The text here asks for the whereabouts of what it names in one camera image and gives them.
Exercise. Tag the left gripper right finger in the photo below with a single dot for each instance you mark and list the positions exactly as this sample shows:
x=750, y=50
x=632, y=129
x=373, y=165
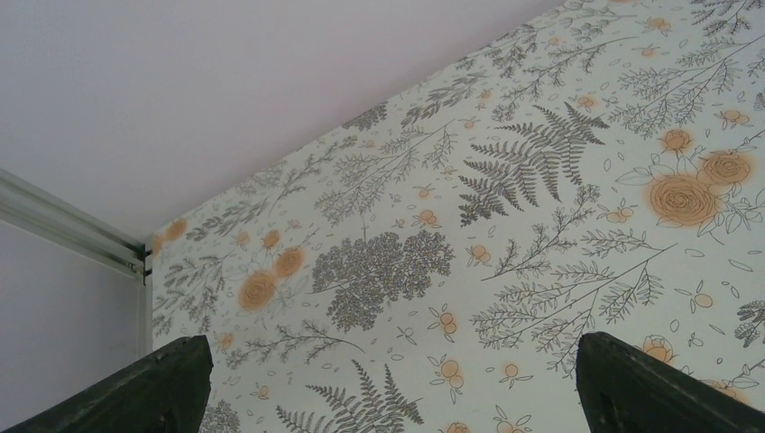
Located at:
x=622, y=389

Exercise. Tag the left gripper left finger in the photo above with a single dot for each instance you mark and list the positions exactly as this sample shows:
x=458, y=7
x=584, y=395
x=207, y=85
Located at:
x=165, y=391

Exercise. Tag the floral patterned table mat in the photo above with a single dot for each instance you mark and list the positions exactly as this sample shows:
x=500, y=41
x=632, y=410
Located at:
x=431, y=265

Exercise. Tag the aluminium corner frame post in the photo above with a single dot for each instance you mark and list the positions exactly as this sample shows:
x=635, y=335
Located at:
x=37, y=211

